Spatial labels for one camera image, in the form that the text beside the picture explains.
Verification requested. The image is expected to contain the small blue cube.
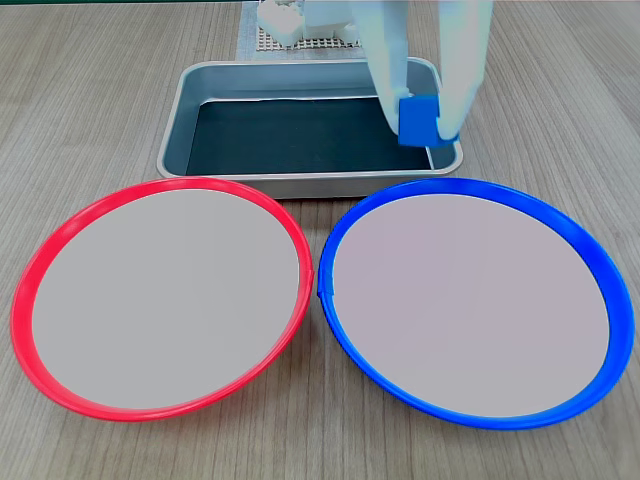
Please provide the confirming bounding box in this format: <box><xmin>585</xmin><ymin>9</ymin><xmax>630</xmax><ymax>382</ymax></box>
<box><xmin>398</xmin><ymin>93</ymin><xmax>460</xmax><ymax>150</ymax></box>

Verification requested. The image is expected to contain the black tray mat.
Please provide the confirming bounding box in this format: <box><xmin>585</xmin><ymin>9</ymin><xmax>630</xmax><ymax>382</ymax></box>
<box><xmin>184</xmin><ymin>95</ymin><xmax>433</xmax><ymax>176</ymax></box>

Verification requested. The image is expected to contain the steel tray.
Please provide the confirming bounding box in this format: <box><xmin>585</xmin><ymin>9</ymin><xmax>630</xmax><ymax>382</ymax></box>
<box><xmin>155</xmin><ymin>56</ymin><xmax>465</xmax><ymax>200</ymax></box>

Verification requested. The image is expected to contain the round plate with blue rim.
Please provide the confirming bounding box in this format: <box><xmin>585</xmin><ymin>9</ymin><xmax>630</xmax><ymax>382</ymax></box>
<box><xmin>317</xmin><ymin>177</ymin><xmax>635</xmax><ymax>431</ymax></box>

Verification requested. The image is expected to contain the round plate with red rim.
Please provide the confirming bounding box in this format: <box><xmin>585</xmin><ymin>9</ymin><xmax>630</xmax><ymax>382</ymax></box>
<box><xmin>9</xmin><ymin>175</ymin><xmax>315</xmax><ymax>424</ymax></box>

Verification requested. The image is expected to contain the pale perforated base plate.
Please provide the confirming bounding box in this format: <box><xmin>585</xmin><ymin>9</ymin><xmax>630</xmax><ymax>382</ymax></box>
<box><xmin>256</xmin><ymin>22</ymin><xmax>369</xmax><ymax>53</ymax></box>

